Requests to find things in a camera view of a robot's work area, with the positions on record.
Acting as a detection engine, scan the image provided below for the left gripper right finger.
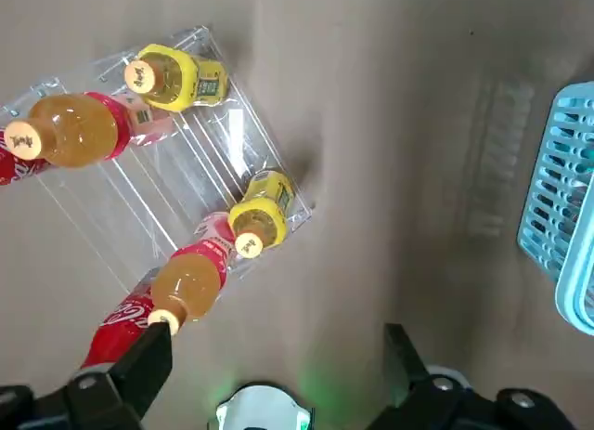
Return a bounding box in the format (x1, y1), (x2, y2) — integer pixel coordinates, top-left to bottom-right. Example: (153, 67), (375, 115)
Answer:
(366, 324), (579, 430)

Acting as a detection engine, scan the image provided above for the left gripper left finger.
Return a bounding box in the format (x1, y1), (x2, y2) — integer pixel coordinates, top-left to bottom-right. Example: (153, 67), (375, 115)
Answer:
(0, 321), (174, 430)

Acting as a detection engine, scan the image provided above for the red cola bottle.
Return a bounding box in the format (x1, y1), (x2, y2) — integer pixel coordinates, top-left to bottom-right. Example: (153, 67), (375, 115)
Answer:
(0, 127), (55, 188)
(79, 280), (159, 371)

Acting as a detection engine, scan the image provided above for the orange tea bottle red label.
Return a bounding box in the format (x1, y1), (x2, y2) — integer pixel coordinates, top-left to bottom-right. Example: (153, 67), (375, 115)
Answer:
(7, 91), (176, 170)
(147, 211), (239, 337)

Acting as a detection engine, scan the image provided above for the light blue plastic basket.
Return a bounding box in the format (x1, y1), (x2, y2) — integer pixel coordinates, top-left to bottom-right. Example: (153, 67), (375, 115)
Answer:
(516, 80), (594, 337)

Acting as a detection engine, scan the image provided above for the yellow labelled tea bottle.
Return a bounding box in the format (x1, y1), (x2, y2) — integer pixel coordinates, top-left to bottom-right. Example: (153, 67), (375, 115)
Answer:
(123, 43), (231, 113)
(227, 169), (297, 260)

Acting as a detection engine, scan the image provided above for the clear acrylic bottle tray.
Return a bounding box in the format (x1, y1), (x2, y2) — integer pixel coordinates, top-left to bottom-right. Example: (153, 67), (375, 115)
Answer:
(0, 25), (316, 294)

